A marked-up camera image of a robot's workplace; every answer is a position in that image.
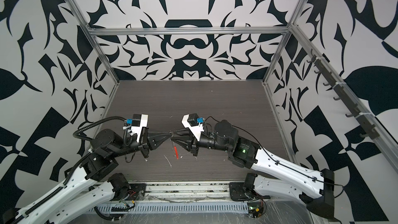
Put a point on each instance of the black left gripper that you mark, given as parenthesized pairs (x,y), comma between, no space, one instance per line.
(151,138)

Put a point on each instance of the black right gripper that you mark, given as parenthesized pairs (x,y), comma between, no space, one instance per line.
(193,140)

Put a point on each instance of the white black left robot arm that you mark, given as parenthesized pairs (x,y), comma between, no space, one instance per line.
(89,183)

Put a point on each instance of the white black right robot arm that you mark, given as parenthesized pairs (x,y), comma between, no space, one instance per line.
(272,175)

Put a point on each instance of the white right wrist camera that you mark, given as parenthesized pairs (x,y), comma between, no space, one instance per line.
(195,124)

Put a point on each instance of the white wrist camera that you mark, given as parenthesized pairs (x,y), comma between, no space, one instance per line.
(195,124)
(134,126)

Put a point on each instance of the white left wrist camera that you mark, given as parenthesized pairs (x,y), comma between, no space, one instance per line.
(134,126)

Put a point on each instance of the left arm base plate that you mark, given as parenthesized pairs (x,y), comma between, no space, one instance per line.
(135,191)

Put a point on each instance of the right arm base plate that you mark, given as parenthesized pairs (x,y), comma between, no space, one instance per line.
(243,192)

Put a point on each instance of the white slotted cable duct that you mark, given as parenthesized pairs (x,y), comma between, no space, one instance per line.
(177,208)

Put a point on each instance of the aluminium frame top crossbar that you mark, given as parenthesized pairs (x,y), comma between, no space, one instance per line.
(187,31)

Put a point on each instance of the black wall hook rail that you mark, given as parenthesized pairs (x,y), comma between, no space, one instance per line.
(346,95)

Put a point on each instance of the aluminium frame corner post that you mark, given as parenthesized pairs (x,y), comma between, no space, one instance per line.
(97,52)

